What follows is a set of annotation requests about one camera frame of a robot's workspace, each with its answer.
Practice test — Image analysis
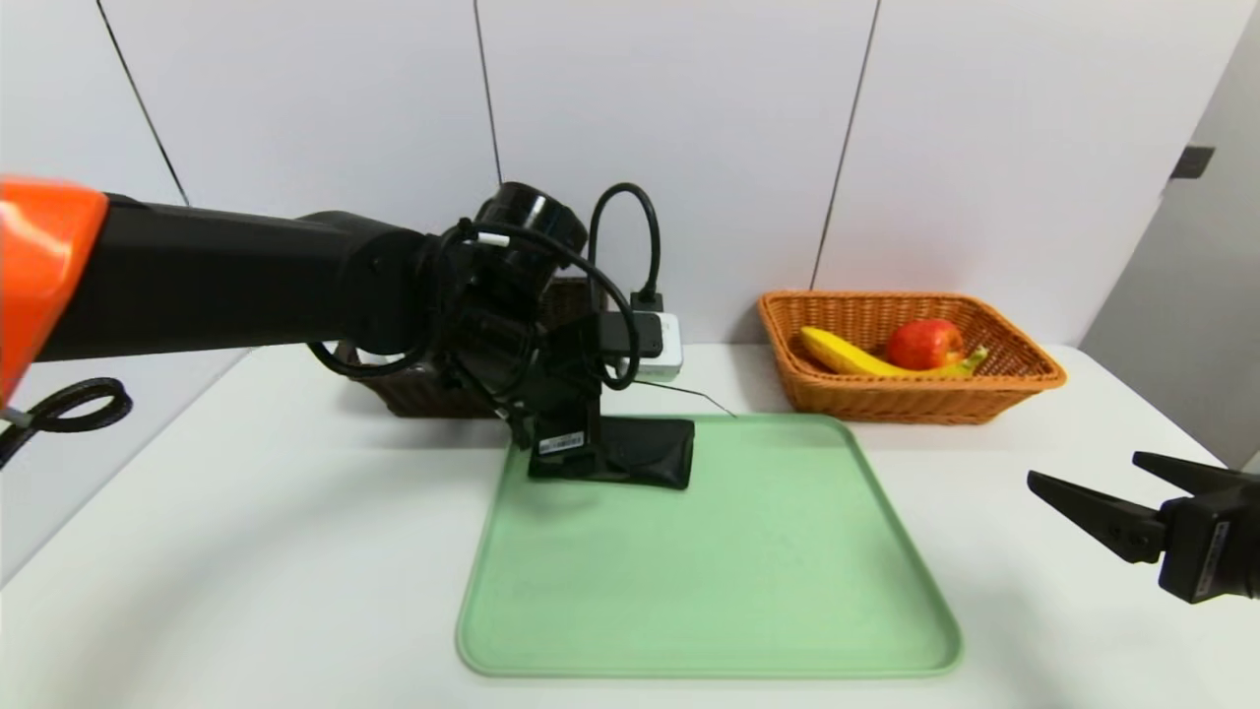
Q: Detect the black glasses case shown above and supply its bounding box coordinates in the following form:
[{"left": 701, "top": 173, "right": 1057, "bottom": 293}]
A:
[{"left": 528, "top": 415, "right": 696, "bottom": 490}]

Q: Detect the black braided cable sleeve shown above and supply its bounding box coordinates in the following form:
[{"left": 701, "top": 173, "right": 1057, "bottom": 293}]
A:
[{"left": 0, "top": 378, "right": 134, "bottom": 470}]

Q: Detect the black left camera cable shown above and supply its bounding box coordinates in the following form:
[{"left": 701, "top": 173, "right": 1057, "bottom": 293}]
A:
[{"left": 588, "top": 182, "right": 665, "bottom": 311}]

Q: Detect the dark brown wicker basket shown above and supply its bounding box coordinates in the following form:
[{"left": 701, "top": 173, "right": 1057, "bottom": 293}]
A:
[{"left": 335, "top": 279, "right": 603, "bottom": 419}]

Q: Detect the black labelled left arm cable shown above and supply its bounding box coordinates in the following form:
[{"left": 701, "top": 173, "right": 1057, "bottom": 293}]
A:
[{"left": 307, "top": 221, "right": 643, "bottom": 393}]

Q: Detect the light green plastic tray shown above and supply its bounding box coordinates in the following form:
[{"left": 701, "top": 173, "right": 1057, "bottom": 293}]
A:
[{"left": 457, "top": 414, "right": 962, "bottom": 678}]

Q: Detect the red apple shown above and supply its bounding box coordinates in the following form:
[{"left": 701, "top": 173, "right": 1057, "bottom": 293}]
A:
[{"left": 885, "top": 318, "right": 966, "bottom": 372}]

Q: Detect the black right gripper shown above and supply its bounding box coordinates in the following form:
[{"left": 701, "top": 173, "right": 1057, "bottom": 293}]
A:
[{"left": 1027, "top": 451, "right": 1260, "bottom": 605}]

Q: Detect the yellow banana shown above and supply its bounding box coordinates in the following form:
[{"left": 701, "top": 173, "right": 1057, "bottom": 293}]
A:
[{"left": 799, "top": 327, "right": 989, "bottom": 378}]

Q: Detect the orange wicker basket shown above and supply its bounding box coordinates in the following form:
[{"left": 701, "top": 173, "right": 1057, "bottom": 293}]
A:
[{"left": 757, "top": 290, "right": 1068, "bottom": 426}]

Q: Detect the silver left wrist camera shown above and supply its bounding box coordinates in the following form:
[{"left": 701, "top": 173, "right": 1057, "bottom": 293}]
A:
[{"left": 618, "top": 310, "right": 684, "bottom": 383}]

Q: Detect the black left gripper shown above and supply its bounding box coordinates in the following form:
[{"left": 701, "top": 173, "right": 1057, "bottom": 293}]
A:
[{"left": 527, "top": 395, "right": 605, "bottom": 479}]

